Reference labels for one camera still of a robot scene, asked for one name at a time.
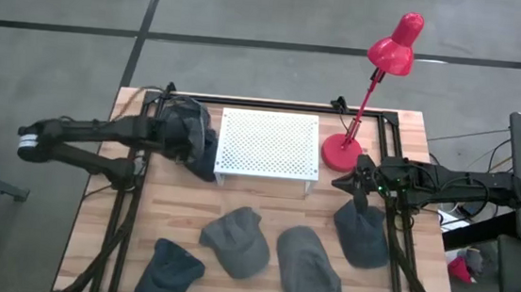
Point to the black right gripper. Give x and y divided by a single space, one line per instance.
368 179

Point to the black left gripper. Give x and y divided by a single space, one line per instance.
173 140

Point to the grey denim baseball cap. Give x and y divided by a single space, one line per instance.
192 116
237 248
308 278

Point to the white perforated metal stand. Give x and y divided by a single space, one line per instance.
267 144

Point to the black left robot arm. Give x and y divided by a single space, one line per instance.
91 131

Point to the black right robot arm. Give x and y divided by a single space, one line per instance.
465 187

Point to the red desk lamp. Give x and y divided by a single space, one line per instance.
340 153

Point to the white paper sheet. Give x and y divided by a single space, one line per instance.
448 221

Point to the red cloth item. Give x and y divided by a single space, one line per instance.
460 270

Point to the grey cloth item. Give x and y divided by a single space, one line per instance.
475 261

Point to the black frame clamp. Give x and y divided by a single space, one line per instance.
170 88
338 104

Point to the black aluminium rig frame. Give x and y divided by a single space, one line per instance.
292 106

